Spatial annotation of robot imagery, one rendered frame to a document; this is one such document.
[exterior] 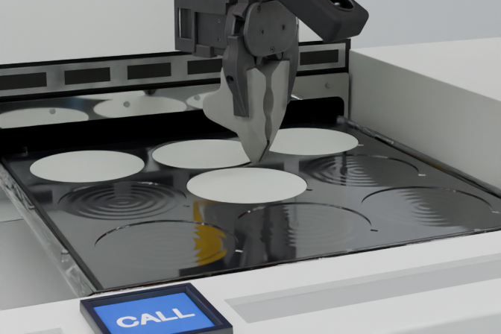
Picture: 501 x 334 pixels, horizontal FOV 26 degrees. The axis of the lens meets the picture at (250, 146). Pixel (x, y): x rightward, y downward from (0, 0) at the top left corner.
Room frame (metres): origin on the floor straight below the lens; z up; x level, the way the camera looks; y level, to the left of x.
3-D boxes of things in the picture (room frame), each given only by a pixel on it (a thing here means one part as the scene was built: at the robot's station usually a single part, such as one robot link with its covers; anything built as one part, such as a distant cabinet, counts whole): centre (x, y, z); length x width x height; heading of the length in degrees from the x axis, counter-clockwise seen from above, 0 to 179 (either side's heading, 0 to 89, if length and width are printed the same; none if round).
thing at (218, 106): (0.93, 0.02, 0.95); 0.06 x 0.03 x 0.09; 53
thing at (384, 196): (0.87, 0.00, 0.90); 0.34 x 0.34 x 0.01; 23
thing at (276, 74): (0.95, 0.00, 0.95); 0.06 x 0.03 x 0.09; 53
